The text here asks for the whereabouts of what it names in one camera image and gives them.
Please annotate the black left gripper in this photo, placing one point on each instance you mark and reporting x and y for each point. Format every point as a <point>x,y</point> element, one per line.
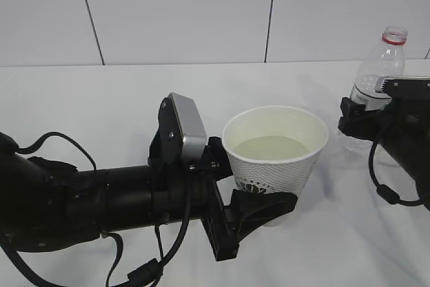
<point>188,190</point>

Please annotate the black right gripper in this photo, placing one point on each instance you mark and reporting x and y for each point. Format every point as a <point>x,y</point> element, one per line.
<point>402,129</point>

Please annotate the white paper cup green logo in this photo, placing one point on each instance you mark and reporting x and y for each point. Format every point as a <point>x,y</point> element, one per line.
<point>274,149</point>

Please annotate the clear water bottle red label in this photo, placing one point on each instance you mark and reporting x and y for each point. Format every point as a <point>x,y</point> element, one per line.
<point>385,59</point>

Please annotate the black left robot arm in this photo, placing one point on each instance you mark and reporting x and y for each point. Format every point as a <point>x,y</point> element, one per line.
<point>50,205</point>

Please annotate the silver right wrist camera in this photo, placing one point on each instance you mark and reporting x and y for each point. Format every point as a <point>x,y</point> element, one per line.
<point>404,87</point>

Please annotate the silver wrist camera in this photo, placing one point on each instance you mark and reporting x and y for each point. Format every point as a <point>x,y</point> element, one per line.
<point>181,130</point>
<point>404,87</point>

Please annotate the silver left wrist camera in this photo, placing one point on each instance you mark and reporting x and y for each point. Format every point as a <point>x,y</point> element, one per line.
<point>181,130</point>

